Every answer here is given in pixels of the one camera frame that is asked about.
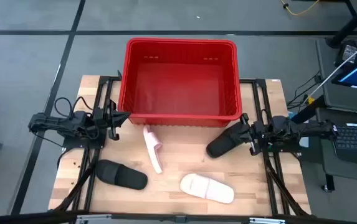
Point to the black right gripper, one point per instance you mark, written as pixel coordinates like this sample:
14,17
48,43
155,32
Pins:
253,133

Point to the black stand leg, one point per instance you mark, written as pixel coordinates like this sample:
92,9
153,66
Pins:
349,25

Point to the black cart caster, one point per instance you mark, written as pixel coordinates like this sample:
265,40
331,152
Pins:
329,186

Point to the black slide sandal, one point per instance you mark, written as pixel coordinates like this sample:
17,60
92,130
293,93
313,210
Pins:
220,146
122,175

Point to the pink slide sandal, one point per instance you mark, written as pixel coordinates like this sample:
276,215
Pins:
153,146
206,188

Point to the silver metal bracket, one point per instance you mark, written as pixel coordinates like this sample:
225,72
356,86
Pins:
267,221
94,218

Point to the black laptop keyboard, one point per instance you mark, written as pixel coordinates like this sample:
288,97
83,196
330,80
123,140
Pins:
355,140

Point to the black monitor support bar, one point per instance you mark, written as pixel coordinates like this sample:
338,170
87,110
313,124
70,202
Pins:
309,112

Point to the red plastic bin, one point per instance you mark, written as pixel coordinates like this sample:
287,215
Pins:
181,90

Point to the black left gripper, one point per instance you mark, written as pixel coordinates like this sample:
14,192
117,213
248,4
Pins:
111,121

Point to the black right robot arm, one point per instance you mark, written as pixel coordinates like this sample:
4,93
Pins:
306,129

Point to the grey equipment cart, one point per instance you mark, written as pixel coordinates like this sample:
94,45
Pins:
331,93

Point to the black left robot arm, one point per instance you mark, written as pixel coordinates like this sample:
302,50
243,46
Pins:
56,124

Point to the black crossbar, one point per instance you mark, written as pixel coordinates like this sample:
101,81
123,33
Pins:
25,217

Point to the white label card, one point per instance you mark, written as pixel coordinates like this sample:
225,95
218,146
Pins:
304,143

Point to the black power adapter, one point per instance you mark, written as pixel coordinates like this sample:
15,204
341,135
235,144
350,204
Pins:
348,51

